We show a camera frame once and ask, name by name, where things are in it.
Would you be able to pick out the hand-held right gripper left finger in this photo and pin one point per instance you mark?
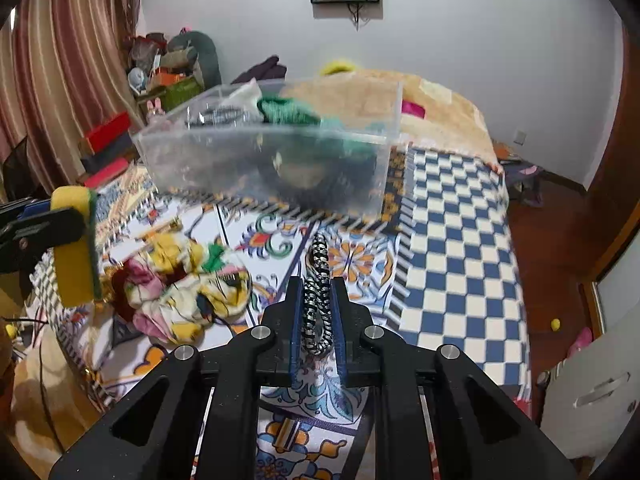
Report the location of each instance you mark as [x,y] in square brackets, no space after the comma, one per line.
[296,330]

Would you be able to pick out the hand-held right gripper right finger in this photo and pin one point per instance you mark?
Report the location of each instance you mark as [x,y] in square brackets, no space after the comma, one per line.
[339,330]

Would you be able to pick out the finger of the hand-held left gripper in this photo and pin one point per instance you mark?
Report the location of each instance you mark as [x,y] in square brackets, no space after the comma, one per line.
[35,208]
[45,237]

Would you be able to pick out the yellow and green sponge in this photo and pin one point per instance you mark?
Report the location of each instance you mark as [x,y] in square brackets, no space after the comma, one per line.
[75,275]

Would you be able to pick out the black and white striped scrunchie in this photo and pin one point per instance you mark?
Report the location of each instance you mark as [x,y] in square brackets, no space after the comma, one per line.
[318,260]

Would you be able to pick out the clear plastic storage box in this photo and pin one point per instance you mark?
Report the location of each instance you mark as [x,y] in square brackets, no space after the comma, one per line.
[210,160]

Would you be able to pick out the colourful patterned bed sheet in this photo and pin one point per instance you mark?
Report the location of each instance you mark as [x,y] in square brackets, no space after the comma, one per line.
[280,245]

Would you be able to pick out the red and black boxes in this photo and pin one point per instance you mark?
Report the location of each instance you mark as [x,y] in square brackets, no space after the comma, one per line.
[107,147]

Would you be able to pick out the floral yellow scrunchie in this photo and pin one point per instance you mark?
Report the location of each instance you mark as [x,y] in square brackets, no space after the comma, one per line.
[170,280]

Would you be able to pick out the blue and white checkered sheet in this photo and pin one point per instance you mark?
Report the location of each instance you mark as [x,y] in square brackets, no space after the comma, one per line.
[460,260]

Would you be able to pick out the striped brown curtain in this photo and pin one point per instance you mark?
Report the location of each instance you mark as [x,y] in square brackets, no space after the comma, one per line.
[70,60]

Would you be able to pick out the dark cloth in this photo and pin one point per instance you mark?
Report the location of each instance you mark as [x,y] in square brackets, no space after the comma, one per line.
[320,175]

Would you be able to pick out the pile of clutter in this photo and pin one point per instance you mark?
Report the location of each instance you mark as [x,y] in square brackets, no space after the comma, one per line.
[172,67]

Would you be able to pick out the small yellow ball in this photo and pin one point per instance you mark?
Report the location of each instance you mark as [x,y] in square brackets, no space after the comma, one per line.
[555,325]

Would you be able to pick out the green knitted cloth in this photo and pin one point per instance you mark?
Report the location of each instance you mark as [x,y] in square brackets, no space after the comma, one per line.
[290,110]

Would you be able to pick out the pink item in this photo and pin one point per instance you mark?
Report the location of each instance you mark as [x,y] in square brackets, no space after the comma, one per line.
[413,108]

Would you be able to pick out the beige blanket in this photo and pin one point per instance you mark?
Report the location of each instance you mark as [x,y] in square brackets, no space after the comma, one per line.
[445,120]

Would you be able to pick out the purple stool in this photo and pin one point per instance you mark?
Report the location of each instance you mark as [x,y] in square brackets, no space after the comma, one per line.
[522,177]

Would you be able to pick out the white cloth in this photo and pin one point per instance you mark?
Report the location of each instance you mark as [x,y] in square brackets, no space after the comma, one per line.
[245,94]

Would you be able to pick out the pink toy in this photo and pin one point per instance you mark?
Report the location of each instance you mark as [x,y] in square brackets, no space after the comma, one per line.
[580,342]

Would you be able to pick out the white cabinet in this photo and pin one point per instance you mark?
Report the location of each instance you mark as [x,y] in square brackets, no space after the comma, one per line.
[590,390]

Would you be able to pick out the dark purple garment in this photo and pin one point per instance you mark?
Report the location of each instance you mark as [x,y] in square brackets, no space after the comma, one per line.
[262,70]

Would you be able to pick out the yellow plush item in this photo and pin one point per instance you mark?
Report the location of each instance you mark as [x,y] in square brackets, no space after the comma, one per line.
[339,66]

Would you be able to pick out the wooden door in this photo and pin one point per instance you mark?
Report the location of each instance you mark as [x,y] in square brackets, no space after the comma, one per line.
[615,185]

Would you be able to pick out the wall socket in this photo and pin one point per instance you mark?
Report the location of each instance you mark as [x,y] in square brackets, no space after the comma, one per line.
[521,137]

